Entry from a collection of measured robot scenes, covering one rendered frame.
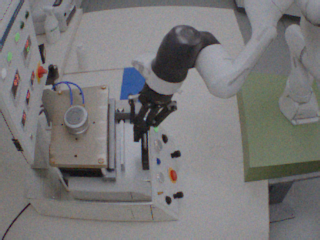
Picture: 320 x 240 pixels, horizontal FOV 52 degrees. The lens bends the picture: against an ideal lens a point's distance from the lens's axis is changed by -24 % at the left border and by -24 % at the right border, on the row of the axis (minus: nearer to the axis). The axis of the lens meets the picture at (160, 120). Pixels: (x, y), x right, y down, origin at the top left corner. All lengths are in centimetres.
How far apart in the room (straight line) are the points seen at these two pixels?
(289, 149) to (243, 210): 28
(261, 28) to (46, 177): 84
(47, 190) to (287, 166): 86
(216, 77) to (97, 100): 41
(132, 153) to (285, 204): 127
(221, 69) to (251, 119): 56
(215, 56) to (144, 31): 104
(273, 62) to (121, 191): 205
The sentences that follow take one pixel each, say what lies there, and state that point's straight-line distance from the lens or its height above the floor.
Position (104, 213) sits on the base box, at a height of 83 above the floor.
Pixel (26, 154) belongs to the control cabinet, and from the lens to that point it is 101.
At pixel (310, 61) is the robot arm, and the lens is 122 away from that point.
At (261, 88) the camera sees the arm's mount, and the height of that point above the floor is 87.
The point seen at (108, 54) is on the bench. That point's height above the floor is 75.
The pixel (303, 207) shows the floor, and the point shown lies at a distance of 230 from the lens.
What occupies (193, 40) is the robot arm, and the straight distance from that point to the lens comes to 87.
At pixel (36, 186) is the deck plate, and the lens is 128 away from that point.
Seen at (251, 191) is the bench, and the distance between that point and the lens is 142.
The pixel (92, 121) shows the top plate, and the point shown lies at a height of 111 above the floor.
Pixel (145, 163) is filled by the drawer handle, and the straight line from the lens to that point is 116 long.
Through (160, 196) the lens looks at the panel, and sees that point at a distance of 125.
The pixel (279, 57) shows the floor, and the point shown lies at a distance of 302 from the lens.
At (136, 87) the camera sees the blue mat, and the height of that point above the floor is 75.
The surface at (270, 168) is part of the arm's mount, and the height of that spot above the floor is 84.
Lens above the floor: 200
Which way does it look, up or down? 54 degrees down
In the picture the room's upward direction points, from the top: 4 degrees counter-clockwise
